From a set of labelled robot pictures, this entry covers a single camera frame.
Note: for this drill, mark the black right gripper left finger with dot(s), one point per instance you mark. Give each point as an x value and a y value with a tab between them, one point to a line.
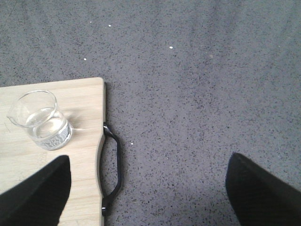
40	199

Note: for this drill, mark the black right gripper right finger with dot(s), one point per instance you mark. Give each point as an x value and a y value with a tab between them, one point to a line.
258	198

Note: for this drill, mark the glass measuring beaker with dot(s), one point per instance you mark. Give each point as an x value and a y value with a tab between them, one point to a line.
38	114

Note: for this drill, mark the wooden cutting board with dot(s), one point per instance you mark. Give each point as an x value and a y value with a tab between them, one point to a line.
82	102

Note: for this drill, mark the black cutting board handle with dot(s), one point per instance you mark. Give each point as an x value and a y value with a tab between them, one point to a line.
110	169

